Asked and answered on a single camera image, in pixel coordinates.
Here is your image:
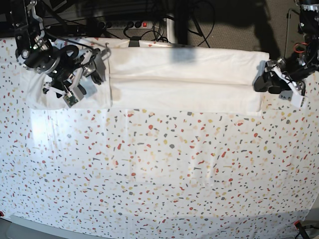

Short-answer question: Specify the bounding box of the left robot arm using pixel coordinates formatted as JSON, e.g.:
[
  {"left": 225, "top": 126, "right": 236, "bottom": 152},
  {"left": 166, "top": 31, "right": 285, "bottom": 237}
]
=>
[{"left": 253, "top": 0, "right": 319, "bottom": 108}]

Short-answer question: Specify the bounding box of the white printed T-shirt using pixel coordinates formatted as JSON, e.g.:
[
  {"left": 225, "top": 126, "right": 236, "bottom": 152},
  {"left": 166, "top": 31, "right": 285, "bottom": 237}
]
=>
[{"left": 24, "top": 46, "right": 271, "bottom": 118}]

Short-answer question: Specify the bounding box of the red clamp at corner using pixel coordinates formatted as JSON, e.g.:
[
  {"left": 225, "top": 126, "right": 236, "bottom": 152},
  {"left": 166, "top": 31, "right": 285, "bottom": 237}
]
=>
[{"left": 294, "top": 221, "right": 304, "bottom": 231}]

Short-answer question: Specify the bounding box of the black table clamp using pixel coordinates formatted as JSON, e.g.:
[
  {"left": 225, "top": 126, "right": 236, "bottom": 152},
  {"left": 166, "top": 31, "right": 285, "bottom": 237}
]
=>
[{"left": 129, "top": 36, "right": 141, "bottom": 47}]

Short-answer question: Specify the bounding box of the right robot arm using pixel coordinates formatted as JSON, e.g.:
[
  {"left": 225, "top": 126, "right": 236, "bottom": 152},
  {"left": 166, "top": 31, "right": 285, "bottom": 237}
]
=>
[{"left": 9, "top": 0, "right": 106, "bottom": 107}]

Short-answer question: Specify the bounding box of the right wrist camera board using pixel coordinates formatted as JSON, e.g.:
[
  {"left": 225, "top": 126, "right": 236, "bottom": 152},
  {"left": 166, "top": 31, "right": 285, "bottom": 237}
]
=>
[{"left": 63, "top": 92, "right": 79, "bottom": 108}]

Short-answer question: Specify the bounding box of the white power strip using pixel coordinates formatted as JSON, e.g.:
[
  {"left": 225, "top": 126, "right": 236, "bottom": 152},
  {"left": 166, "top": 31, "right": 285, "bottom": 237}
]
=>
[{"left": 98, "top": 20, "right": 154, "bottom": 29}]

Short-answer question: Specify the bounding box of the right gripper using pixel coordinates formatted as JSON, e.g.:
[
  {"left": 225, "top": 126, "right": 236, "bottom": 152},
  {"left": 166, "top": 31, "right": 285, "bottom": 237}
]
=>
[{"left": 42, "top": 46, "right": 111, "bottom": 102}]

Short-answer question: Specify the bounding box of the terrazzo pattern tablecloth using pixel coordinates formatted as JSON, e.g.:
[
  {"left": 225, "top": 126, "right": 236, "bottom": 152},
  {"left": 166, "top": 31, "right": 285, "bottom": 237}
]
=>
[{"left": 0, "top": 38, "right": 319, "bottom": 239}]

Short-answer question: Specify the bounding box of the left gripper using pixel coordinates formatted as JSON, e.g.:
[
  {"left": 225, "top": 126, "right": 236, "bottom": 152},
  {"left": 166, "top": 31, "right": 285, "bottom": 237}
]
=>
[{"left": 253, "top": 60, "right": 308, "bottom": 108}]

